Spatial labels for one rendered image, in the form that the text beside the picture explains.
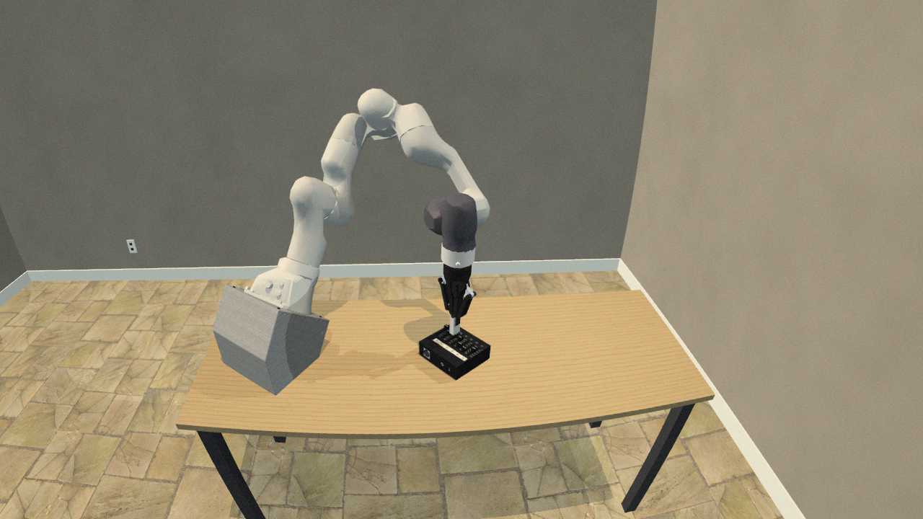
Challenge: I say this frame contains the black lighting desk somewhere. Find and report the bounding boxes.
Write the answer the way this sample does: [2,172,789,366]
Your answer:
[419,324,490,380]

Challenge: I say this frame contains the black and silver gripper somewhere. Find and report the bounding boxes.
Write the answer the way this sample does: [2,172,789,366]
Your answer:
[438,264,476,335]

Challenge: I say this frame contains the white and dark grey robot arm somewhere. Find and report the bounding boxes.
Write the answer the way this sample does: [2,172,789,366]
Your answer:
[244,89,490,315]

